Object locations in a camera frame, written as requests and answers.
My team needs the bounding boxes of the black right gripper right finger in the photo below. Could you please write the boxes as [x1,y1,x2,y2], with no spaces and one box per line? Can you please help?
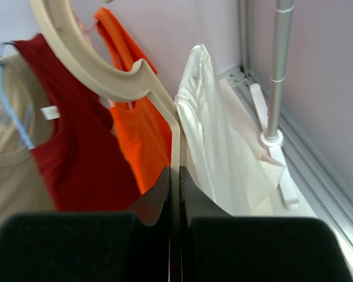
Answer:
[179,167,352,281]

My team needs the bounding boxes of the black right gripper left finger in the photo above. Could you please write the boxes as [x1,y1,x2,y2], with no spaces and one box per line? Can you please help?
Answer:
[0,167,171,281]

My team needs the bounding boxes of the white t-shirt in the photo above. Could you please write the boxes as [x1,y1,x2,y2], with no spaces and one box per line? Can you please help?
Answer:
[174,44,284,216]

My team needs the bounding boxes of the beige plastic hanger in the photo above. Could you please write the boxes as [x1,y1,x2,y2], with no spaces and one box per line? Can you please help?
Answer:
[31,1,182,281]

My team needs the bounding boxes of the dark red t-shirt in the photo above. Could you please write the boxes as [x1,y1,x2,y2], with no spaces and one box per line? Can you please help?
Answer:
[15,34,141,212]

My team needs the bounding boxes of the orange t-shirt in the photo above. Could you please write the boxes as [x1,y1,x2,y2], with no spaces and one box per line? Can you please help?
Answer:
[95,7,172,193]

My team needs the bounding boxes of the beige t-shirt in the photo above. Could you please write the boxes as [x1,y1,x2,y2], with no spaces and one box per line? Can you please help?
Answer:
[0,54,55,224]

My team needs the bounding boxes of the silver clothes rack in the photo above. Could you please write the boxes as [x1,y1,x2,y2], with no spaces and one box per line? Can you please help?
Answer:
[249,1,299,210]

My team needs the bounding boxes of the pink wire hanger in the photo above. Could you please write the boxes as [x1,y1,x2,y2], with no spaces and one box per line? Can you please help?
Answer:
[73,11,101,45]

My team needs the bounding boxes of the light blue wire hanger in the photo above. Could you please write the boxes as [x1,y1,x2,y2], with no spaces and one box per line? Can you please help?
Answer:
[0,41,35,150]

